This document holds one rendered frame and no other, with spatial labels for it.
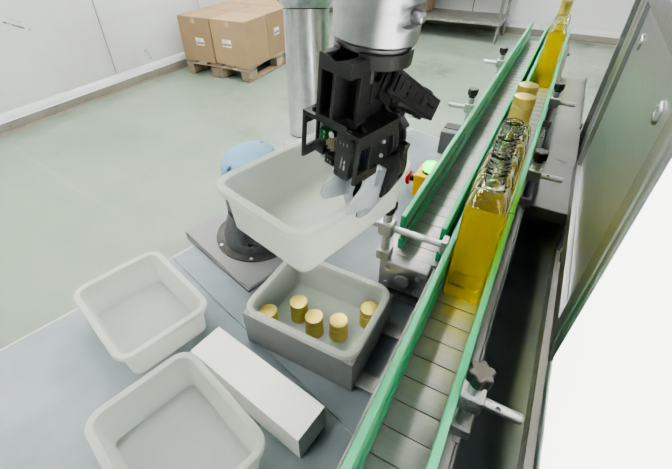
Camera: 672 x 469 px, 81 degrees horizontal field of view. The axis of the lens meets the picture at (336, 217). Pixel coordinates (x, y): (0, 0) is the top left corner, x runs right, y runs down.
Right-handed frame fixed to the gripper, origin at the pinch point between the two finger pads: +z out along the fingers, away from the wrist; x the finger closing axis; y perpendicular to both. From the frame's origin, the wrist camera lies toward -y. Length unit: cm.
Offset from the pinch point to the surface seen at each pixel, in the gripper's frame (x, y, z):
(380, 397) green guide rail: 14.4, 11.5, 12.8
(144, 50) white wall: -381, -150, 127
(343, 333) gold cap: -0.1, -1.6, 31.6
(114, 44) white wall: -375, -122, 114
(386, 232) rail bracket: -2.6, -13.6, 16.0
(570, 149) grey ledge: 10, -83, 22
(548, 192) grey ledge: 13, -57, 21
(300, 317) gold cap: -8.7, 0.7, 33.3
